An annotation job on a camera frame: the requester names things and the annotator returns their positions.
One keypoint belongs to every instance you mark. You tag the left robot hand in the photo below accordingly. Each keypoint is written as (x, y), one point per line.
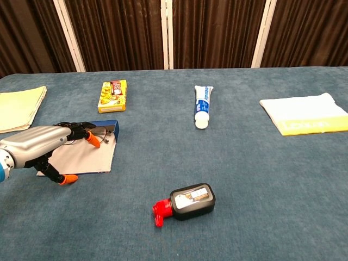
(35, 142)

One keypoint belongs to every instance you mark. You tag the blue grey box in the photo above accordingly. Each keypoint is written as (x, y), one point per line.
(87, 159)

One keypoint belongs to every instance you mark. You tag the wire-rimmed eyeglasses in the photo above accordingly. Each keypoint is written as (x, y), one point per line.
(105, 140)

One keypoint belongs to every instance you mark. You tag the pale yellow spiral notebook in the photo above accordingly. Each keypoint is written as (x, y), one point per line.
(19, 108)

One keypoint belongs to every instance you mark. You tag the yellow red snack box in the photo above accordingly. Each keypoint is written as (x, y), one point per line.
(114, 93)

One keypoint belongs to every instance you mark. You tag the dark brown curtain panel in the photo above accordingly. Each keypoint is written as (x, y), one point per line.
(310, 32)
(27, 35)
(217, 32)
(117, 35)

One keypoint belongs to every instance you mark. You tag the black bottle red cap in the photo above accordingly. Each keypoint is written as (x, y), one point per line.
(193, 202)

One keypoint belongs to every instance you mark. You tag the white blue toothpaste tube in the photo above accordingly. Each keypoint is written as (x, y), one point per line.
(202, 106)

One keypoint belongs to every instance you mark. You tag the teal table mat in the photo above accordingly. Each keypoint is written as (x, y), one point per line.
(244, 176)

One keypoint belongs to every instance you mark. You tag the white yellow folded cloth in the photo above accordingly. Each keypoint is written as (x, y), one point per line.
(304, 114)

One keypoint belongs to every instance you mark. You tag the white frame post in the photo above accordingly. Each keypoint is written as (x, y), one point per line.
(167, 35)
(70, 40)
(261, 35)

